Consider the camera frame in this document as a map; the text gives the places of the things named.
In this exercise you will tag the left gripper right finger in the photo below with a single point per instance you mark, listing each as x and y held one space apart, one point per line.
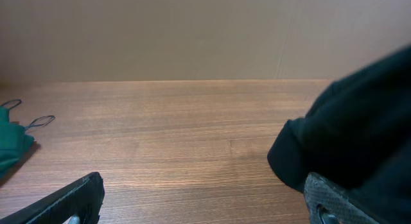
328 203

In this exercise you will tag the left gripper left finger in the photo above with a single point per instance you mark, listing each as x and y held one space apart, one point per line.
81 200

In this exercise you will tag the black polo shirt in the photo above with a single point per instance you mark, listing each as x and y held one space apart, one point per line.
357 135

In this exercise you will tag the green drawstring bag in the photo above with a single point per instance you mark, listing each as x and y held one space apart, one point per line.
15 142

